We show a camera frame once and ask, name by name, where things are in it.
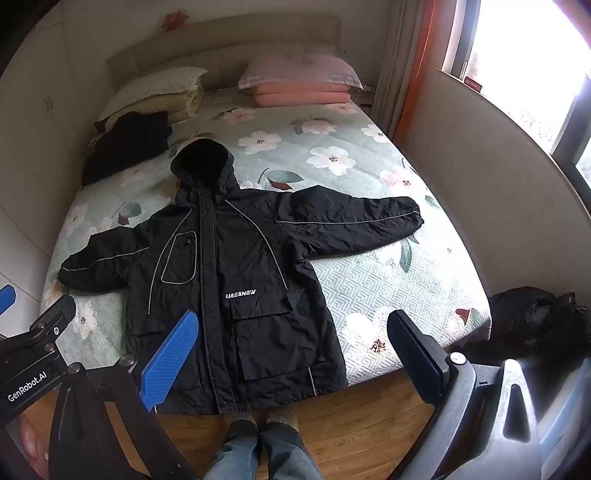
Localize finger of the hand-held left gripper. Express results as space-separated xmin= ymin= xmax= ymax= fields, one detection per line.
xmin=28 ymin=294 xmax=77 ymax=346
xmin=0 ymin=285 xmax=17 ymax=320

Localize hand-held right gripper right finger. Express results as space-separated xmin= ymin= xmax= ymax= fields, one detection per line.
xmin=387 ymin=309 xmax=542 ymax=480

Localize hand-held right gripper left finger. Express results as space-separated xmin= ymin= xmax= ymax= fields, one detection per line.
xmin=48 ymin=309 xmax=200 ymax=480

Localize black hooded jacket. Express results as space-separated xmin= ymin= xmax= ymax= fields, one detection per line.
xmin=57 ymin=137 xmax=424 ymax=416

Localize black folded clothes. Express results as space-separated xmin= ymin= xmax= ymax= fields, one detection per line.
xmin=81 ymin=111 xmax=174 ymax=186

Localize person's left hand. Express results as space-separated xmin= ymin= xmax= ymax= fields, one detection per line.
xmin=7 ymin=413 xmax=52 ymax=478

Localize person's left leg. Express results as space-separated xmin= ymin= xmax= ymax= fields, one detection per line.
xmin=202 ymin=412 xmax=260 ymax=480

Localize person's leg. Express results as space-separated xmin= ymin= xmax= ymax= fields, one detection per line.
xmin=259 ymin=407 xmax=325 ymax=480
xmin=202 ymin=412 xmax=260 ymax=480

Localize black bag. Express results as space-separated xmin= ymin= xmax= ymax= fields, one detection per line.
xmin=475 ymin=287 xmax=591 ymax=365

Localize floral green bedspread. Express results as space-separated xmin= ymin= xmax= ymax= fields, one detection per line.
xmin=39 ymin=85 xmax=493 ymax=389

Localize person's right leg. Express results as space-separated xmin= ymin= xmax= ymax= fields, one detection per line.
xmin=259 ymin=407 xmax=325 ymax=480

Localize white wardrobe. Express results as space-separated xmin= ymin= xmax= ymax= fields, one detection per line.
xmin=0 ymin=7 xmax=118 ymax=333

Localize cream folded quilt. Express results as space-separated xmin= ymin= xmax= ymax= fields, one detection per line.
xmin=95 ymin=66 xmax=209 ymax=134

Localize white bedside table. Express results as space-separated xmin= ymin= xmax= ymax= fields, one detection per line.
xmin=350 ymin=87 xmax=376 ymax=110

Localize salmon folded blanket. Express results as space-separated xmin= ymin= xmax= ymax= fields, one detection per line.
xmin=250 ymin=80 xmax=354 ymax=108

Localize orange curtain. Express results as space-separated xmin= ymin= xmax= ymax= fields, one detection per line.
xmin=392 ymin=0 xmax=446 ymax=147

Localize beige curtain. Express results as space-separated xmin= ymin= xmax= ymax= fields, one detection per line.
xmin=372 ymin=0 xmax=428 ymax=134

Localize pink pillow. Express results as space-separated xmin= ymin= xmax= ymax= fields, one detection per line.
xmin=238 ymin=53 xmax=365 ymax=92

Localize beige bed headboard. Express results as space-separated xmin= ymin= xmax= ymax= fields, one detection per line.
xmin=106 ymin=15 xmax=342 ymax=90

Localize window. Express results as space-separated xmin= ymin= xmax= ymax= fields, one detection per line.
xmin=441 ymin=0 xmax=591 ymax=195

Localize red crab wall decoration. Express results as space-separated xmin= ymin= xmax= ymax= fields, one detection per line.
xmin=160 ymin=10 xmax=190 ymax=31

